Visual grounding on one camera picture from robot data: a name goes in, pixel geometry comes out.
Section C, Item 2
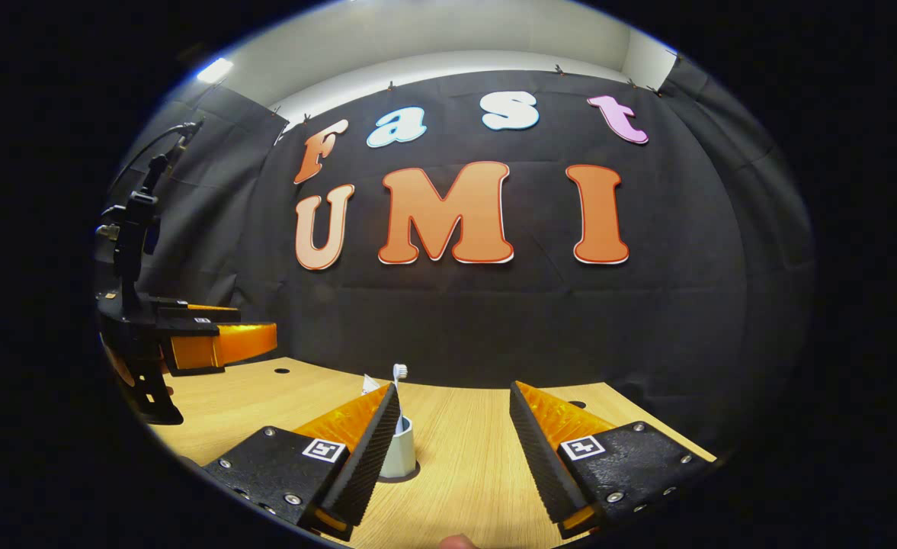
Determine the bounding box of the black backdrop cloth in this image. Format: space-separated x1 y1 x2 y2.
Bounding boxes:
94 57 819 458

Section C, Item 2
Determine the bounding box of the white toothbrush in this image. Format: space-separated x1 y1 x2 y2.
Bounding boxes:
392 364 409 435

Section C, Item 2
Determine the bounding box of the wooden desktop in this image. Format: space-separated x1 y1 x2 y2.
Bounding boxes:
147 357 717 549

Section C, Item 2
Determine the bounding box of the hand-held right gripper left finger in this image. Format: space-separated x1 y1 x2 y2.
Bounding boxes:
203 383 402 542

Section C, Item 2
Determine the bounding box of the white cup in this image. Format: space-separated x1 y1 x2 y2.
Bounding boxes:
378 416 418 480

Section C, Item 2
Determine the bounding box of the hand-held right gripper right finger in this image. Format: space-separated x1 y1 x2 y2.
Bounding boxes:
509 381 717 538

